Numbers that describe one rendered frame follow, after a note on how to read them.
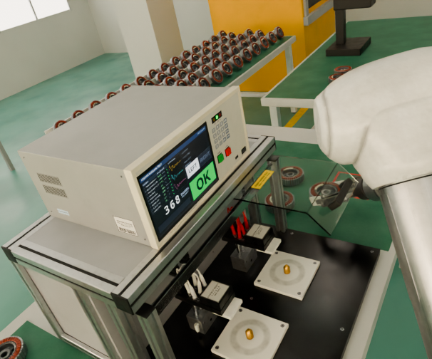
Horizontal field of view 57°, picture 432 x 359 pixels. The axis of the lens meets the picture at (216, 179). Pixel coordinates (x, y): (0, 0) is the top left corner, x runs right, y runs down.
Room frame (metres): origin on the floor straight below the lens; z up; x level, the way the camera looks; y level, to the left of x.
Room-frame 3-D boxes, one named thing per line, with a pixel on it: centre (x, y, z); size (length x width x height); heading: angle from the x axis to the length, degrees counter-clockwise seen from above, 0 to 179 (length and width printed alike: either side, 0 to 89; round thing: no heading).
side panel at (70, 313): (0.75, 0.44, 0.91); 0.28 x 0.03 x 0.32; 52
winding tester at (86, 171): (0.96, 0.17, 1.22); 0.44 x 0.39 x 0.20; 142
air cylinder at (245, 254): (0.94, -0.03, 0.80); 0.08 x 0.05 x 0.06; 142
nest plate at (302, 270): (0.85, -0.15, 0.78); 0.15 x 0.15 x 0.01; 52
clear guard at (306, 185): (0.91, -0.19, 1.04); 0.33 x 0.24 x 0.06; 52
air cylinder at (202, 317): (0.75, 0.12, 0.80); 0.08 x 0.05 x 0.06; 142
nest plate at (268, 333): (0.66, 0.00, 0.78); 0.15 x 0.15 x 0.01; 52
